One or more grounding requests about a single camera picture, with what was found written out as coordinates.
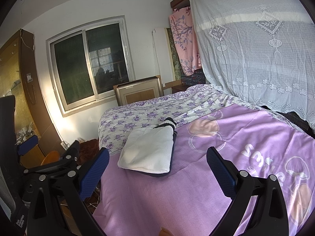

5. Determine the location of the white board against wall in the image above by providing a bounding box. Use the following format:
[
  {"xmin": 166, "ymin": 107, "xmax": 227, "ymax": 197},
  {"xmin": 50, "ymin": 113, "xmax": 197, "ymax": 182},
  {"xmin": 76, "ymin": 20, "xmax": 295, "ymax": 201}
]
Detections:
[{"xmin": 152, "ymin": 28, "xmax": 176, "ymax": 88}]

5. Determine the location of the white sock with black stripes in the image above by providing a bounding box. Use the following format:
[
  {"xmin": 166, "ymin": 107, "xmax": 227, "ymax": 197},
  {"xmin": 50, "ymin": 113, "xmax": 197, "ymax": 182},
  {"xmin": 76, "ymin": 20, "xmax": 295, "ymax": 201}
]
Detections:
[{"xmin": 118, "ymin": 117, "xmax": 177, "ymax": 177}]

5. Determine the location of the sliding glass window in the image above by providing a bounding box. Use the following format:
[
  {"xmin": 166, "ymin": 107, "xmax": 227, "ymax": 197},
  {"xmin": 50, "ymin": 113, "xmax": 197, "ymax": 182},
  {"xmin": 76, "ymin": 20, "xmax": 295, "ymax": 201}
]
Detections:
[{"xmin": 46, "ymin": 16, "xmax": 135, "ymax": 117}]

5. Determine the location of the dark navy sock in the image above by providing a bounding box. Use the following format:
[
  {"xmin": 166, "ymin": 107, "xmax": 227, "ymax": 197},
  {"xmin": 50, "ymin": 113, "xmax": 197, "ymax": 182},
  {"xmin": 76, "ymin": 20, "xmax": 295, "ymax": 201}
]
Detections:
[{"xmin": 140, "ymin": 123, "xmax": 177, "ymax": 177}]

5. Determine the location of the brown wooden glass cabinet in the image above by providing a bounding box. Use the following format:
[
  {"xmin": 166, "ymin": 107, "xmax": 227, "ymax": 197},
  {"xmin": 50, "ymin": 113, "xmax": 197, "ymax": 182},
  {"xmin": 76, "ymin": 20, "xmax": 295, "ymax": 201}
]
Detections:
[{"xmin": 1, "ymin": 29, "xmax": 64, "ymax": 168}]

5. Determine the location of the dark red-brown blanket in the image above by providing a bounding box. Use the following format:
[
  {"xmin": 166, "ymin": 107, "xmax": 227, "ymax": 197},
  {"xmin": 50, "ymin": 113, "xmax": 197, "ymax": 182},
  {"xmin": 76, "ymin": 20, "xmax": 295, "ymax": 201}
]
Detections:
[{"xmin": 77, "ymin": 139, "xmax": 99, "ymax": 165}]

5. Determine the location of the purple cartoon bed cover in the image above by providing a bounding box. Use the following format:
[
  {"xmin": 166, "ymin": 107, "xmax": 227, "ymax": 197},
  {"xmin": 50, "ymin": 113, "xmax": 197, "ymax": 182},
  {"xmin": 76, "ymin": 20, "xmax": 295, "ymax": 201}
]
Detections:
[{"xmin": 94, "ymin": 104, "xmax": 314, "ymax": 235}]

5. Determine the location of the purple floral bed sheet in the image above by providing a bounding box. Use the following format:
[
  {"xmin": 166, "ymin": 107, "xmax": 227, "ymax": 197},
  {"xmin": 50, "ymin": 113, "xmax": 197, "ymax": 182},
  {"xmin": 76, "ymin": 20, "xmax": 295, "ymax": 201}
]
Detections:
[{"xmin": 98, "ymin": 84, "xmax": 252, "ymax": 155}]

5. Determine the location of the pink floral curtain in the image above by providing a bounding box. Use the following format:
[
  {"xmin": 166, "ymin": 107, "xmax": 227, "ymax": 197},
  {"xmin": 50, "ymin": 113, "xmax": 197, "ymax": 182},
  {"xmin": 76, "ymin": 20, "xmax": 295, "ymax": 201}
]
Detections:
[{"xmin": 169, "ymin": 6, "xmax": 202, "ymax": 76}]

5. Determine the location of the white lace cloth cover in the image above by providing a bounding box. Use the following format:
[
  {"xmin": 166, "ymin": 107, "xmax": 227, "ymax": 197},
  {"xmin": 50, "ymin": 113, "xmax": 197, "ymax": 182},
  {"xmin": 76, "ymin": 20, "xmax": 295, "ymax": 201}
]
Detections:
[{"xmin": 189, "ymin": 0, "xmax": 314, "ymax": 127}]

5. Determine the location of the person's hand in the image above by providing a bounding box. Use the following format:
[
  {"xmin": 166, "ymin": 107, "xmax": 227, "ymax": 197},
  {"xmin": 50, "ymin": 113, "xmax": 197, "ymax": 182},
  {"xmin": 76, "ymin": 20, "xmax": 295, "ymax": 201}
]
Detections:
[{"xmin": 158, "ymin": 227, "xmax": 175, "ymax": 236}]

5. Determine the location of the orange wooden stool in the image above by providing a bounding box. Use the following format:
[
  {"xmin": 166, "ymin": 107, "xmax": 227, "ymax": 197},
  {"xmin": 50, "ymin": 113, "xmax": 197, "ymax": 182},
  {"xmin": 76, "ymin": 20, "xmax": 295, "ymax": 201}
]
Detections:
[{"xmin": 41, "ymin": 151, "xmax": 60, "ymax": 166}]

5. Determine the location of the blue padded chair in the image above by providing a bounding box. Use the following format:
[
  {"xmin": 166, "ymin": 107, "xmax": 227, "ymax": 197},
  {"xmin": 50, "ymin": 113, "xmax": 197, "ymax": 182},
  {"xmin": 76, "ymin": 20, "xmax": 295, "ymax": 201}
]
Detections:
[{"xmin": 17, "ymin": 135, "xmax": 38, "ymax": 156}]

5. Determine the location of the beige framed panel board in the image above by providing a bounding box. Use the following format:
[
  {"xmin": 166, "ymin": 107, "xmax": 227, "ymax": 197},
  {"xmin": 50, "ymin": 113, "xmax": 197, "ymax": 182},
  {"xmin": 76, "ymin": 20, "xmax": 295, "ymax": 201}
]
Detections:
[{"xmin": 113, "ymin": 75, "xmax": 164, "ymax": 106}]

